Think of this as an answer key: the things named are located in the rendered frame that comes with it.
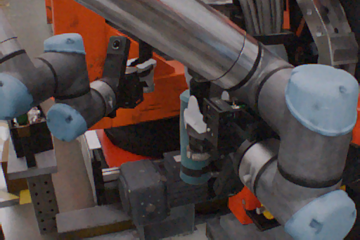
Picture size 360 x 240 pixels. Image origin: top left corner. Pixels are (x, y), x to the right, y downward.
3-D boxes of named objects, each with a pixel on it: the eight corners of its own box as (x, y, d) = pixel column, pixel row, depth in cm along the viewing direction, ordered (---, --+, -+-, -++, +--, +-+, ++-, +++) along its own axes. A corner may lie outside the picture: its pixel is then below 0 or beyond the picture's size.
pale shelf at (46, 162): (58, 172, 122) (57, 165, 121) (8, 180, 117) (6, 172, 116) (50, 118, 159) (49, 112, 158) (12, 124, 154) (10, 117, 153)
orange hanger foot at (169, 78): (248, 105, 147) (253, 17, 133) (111, 128, 130) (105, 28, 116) (228, 90, 161) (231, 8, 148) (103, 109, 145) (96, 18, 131)
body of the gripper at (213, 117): (244, 90, 60) (288, 122, 50) (240, 139, 64) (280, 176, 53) (199, 96, 58) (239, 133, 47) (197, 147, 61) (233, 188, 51)
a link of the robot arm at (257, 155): (297, 193, 50) (245, 209, 47) (278, 176, 54) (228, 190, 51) (306, 146, 47) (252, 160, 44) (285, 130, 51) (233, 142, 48)
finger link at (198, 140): (203, 117, 65) (234, 139, 58) (202, 127, 66) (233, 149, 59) (178, 123, 63) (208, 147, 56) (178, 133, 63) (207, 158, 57)
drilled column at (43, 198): (62, 229, 155) (45, 146, 138) (39, 234, 152) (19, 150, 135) (60, 215, 163) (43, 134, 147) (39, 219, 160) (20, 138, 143)
